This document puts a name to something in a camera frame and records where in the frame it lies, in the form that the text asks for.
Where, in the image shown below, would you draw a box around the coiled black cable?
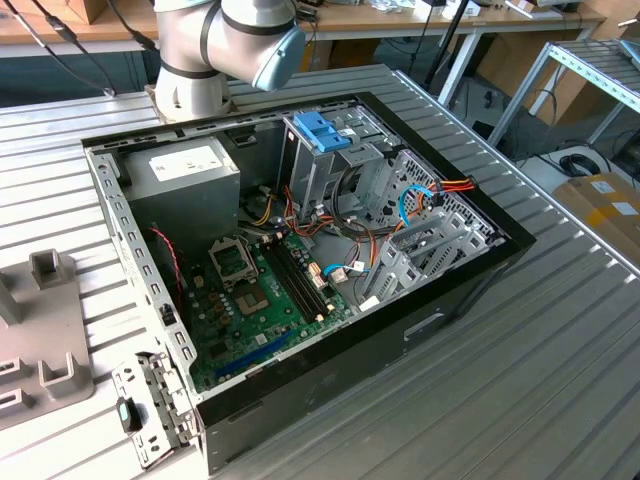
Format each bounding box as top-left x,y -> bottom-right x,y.
558,152 -> 612,177

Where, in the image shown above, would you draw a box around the yellow black power wire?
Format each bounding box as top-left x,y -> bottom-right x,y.
239,192 -> 281,227

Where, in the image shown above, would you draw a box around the black camera cable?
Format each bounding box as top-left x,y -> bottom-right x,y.
105,0 -> 157,52
7,0 -> 119,97

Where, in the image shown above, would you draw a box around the blue drive latch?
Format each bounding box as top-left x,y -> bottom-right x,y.
293,112 -> 354,155

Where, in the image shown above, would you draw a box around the red orange yellow power wire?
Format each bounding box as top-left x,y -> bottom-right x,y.
419,175 -> 479,202

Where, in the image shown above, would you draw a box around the hinged metal slot retainer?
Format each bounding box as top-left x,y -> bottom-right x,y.
110,349 -> 202,470

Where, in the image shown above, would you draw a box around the grey parts rack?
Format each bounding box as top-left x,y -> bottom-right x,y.
0,248 -> 96,431

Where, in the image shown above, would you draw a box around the perforated metal drive cage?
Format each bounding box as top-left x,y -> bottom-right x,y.
369,148 -> 506,251

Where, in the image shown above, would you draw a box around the brown wooden box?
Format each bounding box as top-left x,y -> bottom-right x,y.
7,0 -> 110,26

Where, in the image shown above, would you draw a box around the red orange wire bundle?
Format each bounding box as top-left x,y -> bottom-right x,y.
282,184 -> 381,251

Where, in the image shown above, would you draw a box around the cardboard box white labels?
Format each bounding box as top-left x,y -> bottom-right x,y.
552,172 -> 640,261

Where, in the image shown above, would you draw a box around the long blue data wire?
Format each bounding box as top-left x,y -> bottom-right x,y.
398,183 -> 439,232

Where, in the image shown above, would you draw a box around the small brown cardboard box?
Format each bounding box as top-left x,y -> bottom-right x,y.
299,38 -> 381,71

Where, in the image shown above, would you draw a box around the grey power supply unit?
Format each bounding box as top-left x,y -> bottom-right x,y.
122,135 -> 242,251

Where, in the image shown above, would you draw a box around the large brown cardboard box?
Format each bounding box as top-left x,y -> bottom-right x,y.
474,29 -> 609,126

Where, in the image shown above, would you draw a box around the black latch blue button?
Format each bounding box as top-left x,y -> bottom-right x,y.
114,397 -> 144,434

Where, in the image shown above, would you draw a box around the blue expansion slot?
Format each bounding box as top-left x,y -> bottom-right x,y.
214,327 -> 295,381

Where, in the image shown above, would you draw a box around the black cable bundle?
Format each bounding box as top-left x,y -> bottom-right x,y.
329,162 -> 374,241

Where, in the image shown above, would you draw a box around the black PC case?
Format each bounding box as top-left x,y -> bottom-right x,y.
81,91 -> 537,476

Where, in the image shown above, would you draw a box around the short blue data wire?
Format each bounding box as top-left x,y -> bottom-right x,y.
322,263 -> 374,284

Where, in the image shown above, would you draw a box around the green motherboard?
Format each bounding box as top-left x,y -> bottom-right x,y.
182,230 -> 359,396

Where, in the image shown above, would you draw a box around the black stand pole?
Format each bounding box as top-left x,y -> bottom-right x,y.
423,0 -> 476,90

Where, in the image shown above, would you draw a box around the wooden desk white frame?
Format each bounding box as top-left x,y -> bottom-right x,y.
0,0 -> 609,109

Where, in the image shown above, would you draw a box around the silver disk bay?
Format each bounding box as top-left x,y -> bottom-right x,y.
357,212 -> 497,309

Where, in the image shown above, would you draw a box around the black RAM slot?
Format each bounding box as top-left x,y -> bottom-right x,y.
278,237 -> 334,313
266,241 -> 323,320
272,239 -> 328,316
260,243 -> 317,324

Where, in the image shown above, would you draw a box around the metal socket cover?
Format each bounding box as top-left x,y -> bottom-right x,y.
207,236 -> 260,292

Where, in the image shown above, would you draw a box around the silver drive cage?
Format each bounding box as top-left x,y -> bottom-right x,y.
277,112 -> 401,227

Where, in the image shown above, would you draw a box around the red black twisted wire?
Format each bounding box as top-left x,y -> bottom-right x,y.
148,225 -> 184,302

